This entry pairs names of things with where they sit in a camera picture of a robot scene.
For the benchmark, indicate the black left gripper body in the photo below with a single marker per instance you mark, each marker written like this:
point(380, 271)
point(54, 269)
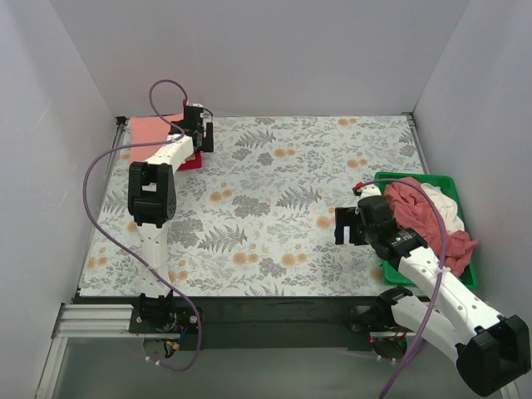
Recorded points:
point(207, 137)

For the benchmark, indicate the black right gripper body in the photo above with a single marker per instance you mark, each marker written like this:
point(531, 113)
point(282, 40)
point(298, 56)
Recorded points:
point(346, 225)

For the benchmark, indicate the salmon pink t shirt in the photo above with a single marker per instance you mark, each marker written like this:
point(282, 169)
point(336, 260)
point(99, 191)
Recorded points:
point(143, 130)

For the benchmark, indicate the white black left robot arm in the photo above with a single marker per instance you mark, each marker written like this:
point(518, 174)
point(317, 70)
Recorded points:
point(152, 202)

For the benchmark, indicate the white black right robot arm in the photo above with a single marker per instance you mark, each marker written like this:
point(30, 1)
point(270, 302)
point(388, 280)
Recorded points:
point(489, 349)

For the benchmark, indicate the folded red t shirt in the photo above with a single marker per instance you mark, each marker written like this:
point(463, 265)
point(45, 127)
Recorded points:
point(193, 162)

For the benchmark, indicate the green plastic tray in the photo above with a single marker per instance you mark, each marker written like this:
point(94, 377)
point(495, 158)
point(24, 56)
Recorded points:
point(448, 188)

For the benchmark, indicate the white t shirt in tray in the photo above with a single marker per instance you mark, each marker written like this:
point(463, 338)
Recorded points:
point(446, 206)

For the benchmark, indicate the floral patterned table mat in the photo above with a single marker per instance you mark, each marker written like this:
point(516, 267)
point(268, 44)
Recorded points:
point(257, 218)

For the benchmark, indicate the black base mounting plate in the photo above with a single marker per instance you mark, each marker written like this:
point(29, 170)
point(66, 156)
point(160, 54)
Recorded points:
point(354, 323)

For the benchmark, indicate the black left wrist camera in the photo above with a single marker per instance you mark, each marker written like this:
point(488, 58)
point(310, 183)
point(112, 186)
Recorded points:
point(194, 114)

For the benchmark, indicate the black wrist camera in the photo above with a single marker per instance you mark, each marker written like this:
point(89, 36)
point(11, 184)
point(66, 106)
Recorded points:
point(194, 114)
point(374, 210)

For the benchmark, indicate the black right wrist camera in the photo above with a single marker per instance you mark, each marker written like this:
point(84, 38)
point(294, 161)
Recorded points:
point(374, 210)

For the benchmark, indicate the aluminium frame rail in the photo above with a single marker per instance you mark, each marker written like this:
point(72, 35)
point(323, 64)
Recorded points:
point(93, 355)

